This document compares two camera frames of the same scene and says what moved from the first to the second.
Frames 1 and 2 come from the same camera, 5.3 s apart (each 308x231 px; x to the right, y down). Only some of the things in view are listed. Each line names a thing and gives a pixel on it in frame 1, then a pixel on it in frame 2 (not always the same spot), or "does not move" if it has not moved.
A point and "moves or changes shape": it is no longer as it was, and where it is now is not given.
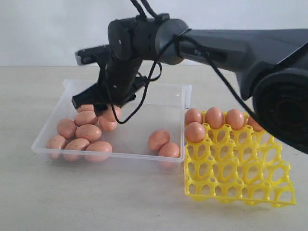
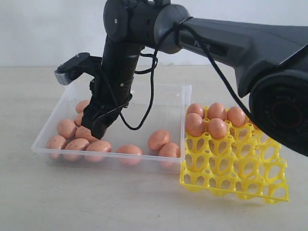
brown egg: (195, 132) moves or changes shape
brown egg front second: (74, 149) does not move
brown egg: (67, 128) does not move
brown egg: (255, 126) moves or changes shape
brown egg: (107, 125) moves or changes shape
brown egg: (55, 146) does not move
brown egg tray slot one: (193, 114) moves or changes shape
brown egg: (109, 114) moves or changes shape
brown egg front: (98, 151) does not move
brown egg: (157, 138) does not move
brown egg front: (235, 118) moves or changes shape
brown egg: (85, 107) does not move
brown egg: (90, 132) does not move
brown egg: (214, 117) moves or changes shape
